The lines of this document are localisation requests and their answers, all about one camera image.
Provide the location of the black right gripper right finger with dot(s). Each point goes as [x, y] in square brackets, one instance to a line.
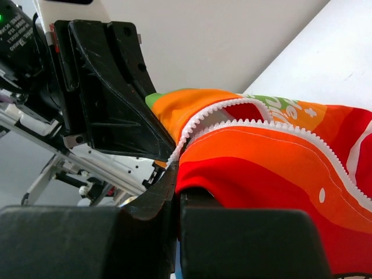
[247, 243]

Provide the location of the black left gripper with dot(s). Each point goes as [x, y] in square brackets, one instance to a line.
[37, 73]

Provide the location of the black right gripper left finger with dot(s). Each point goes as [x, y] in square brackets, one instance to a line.
[137, 240]

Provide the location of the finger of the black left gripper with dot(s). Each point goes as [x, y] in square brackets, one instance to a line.
[124, 43]
[118, 120]

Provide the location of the rainbow red kids jacket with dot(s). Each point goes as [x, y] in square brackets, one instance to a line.
[275, 153]

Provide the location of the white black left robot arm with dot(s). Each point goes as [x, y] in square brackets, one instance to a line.
[74, 162]

